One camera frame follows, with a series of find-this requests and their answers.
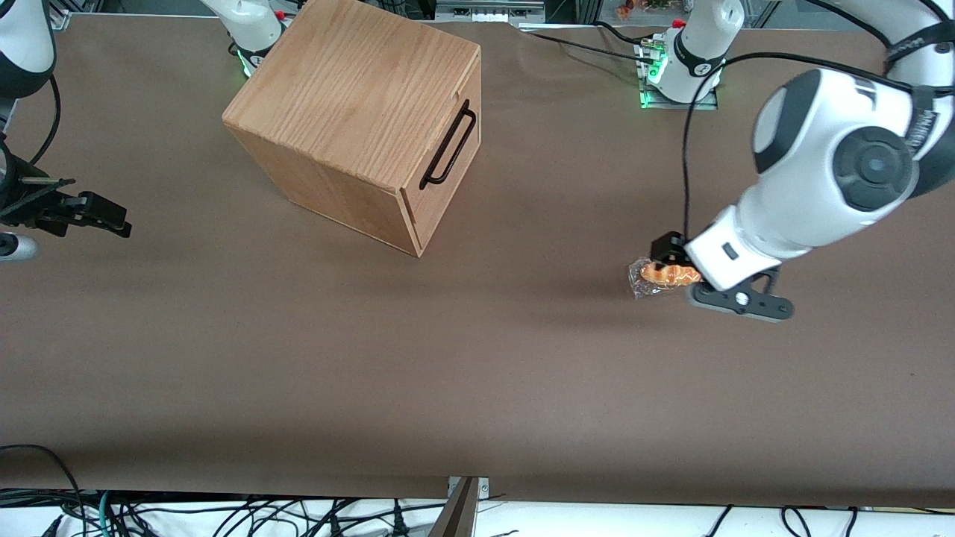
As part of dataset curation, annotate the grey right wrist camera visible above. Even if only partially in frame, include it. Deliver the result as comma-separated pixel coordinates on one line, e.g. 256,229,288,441
0,233,38,261

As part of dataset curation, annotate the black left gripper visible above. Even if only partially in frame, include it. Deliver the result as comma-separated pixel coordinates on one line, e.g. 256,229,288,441
651,232,699,269

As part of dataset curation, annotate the black metal drawer handle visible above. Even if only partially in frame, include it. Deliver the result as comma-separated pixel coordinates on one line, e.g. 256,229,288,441
419,99,478,192

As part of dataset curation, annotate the long thin black cable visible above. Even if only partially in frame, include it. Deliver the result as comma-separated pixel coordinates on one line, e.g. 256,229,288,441
519,28,657,64

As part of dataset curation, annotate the tangled black cable bundle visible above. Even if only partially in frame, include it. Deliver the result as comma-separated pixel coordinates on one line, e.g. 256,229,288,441
0,489,448,537

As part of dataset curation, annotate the table cover sheet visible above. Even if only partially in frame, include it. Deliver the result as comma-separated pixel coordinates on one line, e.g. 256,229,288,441
0,13,955,509

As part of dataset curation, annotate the brown slanted bar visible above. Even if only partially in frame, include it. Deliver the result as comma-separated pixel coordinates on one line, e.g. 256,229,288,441
428,477,480,537

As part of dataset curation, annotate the short thin black cable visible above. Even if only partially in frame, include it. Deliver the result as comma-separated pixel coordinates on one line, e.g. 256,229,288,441
593,20,659,45

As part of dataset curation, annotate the grey power strip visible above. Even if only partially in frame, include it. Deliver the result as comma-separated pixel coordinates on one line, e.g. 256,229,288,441
435,0,547,23

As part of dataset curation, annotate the wooden drawer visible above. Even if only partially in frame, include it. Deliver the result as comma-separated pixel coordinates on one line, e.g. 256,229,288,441
401,48,483,226

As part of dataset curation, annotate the black looped cable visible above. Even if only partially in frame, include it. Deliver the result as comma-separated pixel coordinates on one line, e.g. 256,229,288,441
0,444,87,537

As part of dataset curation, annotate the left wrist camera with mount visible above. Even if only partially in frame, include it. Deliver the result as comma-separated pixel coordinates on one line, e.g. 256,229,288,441
688,270,796,323

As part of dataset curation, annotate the small metal edge bracket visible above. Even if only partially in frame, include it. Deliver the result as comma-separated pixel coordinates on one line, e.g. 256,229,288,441
446,476,491,502

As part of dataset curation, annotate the bread roll in clear wrapper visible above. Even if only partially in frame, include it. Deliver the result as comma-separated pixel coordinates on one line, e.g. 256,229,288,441
627,256,704,301

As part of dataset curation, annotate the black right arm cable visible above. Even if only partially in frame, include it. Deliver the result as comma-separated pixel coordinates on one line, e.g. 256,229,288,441
26,73,63,169

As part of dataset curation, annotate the orange toy food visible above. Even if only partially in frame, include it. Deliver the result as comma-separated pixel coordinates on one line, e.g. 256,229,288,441
613,0,672,19

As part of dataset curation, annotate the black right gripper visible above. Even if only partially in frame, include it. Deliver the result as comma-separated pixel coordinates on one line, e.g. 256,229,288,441
0,176,134,239

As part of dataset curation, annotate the wooden drawer cabinet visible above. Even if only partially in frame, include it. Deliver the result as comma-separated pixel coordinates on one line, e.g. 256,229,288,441
222,0,483,258

